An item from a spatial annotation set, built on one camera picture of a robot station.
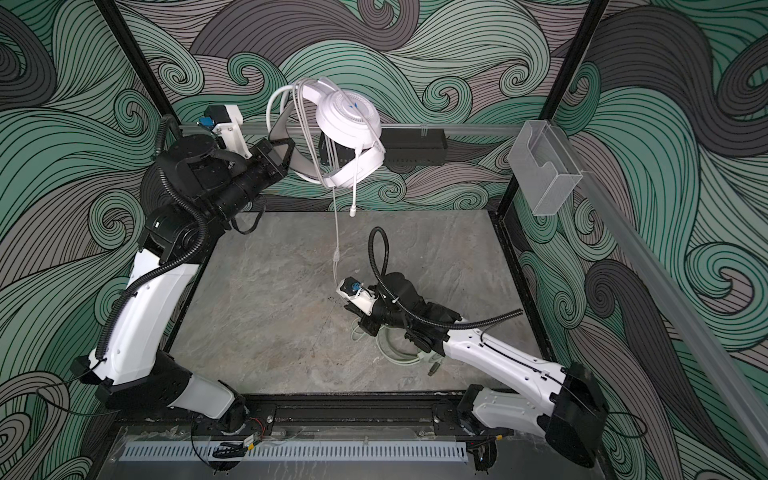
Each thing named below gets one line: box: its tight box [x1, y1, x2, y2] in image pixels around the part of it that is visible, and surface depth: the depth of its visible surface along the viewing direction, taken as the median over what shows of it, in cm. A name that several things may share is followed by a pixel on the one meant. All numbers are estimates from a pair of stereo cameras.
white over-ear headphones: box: [269, 78, 385, 189], surface depth 42 cm
